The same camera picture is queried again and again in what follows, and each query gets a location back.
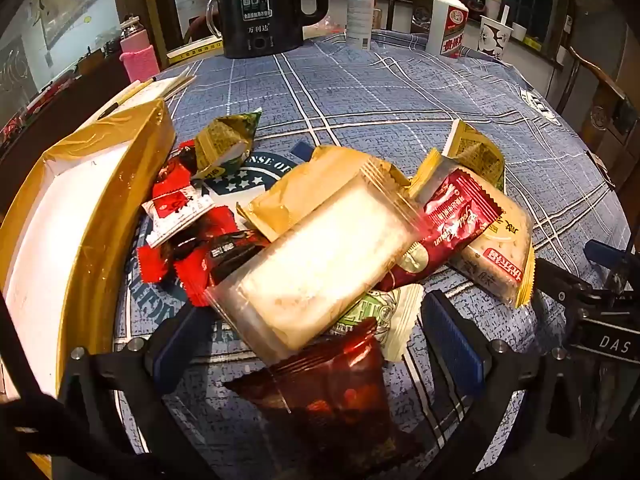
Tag blue plaid tablecloth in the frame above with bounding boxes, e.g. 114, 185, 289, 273
112, 27, 633, 480

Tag translucent red snack packet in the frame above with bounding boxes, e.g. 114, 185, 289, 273
222, 319, 426, 471

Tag white paper sheets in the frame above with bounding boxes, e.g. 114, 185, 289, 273
97, 74, 197, 122

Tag white liquor bottle red label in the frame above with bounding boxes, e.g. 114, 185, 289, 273
425, 0, 470, 59

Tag clear glass jar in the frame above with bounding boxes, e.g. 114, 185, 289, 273
204, 0, 223, 41

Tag clear-wrapped white cake packet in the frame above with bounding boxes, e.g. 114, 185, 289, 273
206, 157, 426, 363

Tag green white snack packet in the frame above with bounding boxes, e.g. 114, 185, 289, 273
330, 284, 426, 363

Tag patterned paper cup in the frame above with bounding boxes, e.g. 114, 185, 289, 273
477, 5, 514, 64

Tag dark red snack packet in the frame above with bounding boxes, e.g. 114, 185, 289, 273
375, 169, 503, 292

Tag dark wooden cabinet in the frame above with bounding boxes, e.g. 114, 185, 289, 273
0, 50, 128, 206

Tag yellow tape measure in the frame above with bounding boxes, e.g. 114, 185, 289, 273
167, 42, 224, 65

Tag white spray bottle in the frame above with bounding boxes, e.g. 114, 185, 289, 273
346, 0, 377, 51

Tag red black candy packet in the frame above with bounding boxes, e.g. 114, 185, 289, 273
156, 140, 201, 187
186, 232, 271, 307
137, 230, 211, 285

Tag black electric kettle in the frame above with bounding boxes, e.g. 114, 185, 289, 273
215, 0, 332, 59

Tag yellow-edged pastry packet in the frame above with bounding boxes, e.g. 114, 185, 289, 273
410, 149, 537, 310

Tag red white candy packet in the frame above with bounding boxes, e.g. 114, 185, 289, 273
141, 180, 217, 248

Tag pink sleeved bottle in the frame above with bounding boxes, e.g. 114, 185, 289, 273
119, 16, 160, 84

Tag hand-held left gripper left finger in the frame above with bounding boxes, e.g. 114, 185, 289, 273
52, 304, 202, 480

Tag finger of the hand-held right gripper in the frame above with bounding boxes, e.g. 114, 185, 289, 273
531, 257, 603, 307
584, 239, 638, 281

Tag black yellow pen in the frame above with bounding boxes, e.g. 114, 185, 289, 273
97, 77, 159, 121

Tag white box with gold tape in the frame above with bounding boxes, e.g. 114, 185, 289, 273
0, 99, 177, 480

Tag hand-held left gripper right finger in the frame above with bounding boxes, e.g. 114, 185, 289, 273
421, 290, 577, 480

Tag plain gold snack packet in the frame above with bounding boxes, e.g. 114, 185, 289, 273
236, 145, 412, 242

